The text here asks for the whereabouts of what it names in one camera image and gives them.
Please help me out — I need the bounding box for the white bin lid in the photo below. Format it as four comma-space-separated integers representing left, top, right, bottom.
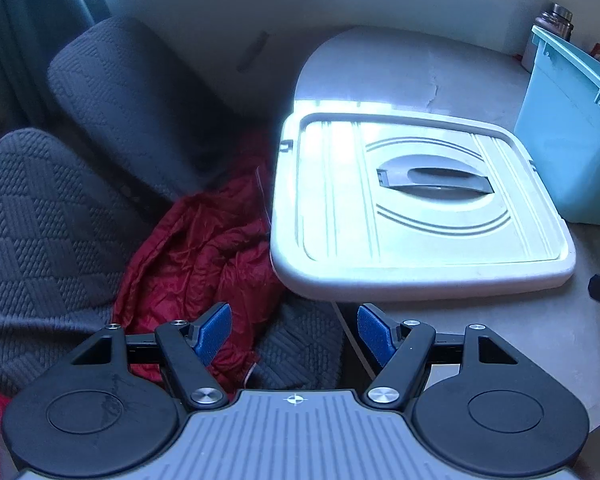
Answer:
271, 110, 577, 302

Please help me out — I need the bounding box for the red quilted jacket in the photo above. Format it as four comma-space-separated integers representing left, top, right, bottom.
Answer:
0, 129, 286, 480

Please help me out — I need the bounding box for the teal plastic storage bin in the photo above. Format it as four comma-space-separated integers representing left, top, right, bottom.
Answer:
514, 26, 600, 226

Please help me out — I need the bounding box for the dark fabric chair near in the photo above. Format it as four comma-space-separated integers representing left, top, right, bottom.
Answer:
0, 129, 343, 396

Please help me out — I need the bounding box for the dark fabric chair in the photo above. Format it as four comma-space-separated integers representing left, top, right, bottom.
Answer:
47, 16, 273, 203
0, 129, 343, 396

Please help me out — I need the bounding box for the red black box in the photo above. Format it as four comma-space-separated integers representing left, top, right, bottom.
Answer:
590, 42, 600, 61

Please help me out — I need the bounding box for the pink thermos bottle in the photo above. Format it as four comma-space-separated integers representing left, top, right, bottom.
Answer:
521, 12, 556, 73

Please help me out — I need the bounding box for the dark fabric chair far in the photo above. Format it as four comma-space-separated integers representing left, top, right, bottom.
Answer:
47, 16, 273, 203

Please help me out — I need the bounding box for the steel thermos flask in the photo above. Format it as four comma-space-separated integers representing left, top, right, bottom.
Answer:
550, 3, 573, 41

